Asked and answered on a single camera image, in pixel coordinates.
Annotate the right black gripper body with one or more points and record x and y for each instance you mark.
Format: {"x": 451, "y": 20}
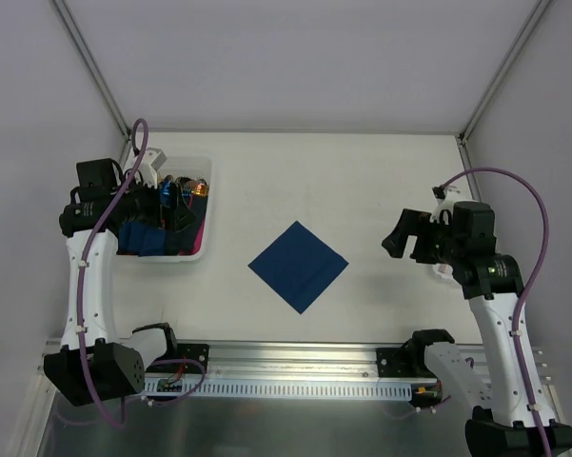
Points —
{"x": 419, "y": 239}

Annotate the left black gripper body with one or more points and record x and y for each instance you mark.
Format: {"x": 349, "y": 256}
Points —
{"x": 172, "y": 209}

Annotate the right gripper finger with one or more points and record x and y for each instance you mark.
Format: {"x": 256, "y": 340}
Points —
{"x": 395, "y": 242}
{"x": 423, "y": 218}

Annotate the blue paper napkin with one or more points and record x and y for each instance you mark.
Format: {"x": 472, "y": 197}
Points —
{"x": 298, "y": 266}

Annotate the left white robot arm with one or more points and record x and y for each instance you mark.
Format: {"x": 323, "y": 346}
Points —
{"x": 91, "y": 364}

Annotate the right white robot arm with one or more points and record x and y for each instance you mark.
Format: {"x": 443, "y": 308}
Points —
{"x": 509, "y": 415}

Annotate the pink rolled napkin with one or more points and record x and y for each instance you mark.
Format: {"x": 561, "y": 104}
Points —
{"x": 193, "y": 245}

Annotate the dark blue rolled napkin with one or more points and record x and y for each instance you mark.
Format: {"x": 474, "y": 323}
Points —
{"x": 142, "y": 240}

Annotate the small white plastic tray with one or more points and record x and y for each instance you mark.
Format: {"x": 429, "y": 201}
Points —
{"x": 444, "y": 272}

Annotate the blue iridescent fork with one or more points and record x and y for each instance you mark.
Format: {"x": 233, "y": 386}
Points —
{"x": 185, "y": 186}

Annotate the gold spoon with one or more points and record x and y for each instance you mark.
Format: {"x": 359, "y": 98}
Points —
{"x": 199, "y": 188}

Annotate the large white plastic basket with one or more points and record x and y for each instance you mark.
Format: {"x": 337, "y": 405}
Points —
{"x": 192, "y": 175}

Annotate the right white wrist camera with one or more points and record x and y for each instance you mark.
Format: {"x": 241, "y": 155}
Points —
{"x": 446, "y": 198}

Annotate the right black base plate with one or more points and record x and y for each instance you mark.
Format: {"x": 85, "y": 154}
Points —
{"x": 394, "y": 363}

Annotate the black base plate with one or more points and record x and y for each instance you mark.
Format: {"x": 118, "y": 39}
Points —
{"x": 191, "y": 357}
{"x": 394, "y": 363}

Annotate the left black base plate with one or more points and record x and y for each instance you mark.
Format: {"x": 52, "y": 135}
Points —
{"x": 191, "y": 357}

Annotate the aluminium rail frame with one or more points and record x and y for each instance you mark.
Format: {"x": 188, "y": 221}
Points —
{"x": 294, "y": 361}

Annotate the white slotted cable duct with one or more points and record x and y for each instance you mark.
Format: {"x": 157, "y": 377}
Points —
{"x": 267, "y": 389}

